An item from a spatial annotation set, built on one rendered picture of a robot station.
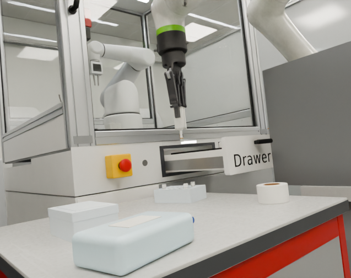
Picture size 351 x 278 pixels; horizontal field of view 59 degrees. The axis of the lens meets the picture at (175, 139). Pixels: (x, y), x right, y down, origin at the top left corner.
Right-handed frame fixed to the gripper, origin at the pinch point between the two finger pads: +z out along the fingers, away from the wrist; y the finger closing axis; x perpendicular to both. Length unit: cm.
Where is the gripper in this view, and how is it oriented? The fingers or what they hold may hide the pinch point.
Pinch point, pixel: (179, 118)
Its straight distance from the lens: 96.1
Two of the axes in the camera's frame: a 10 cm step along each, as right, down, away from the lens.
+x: 9.3, -1.1, -3.6
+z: 1.0, 9.9, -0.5
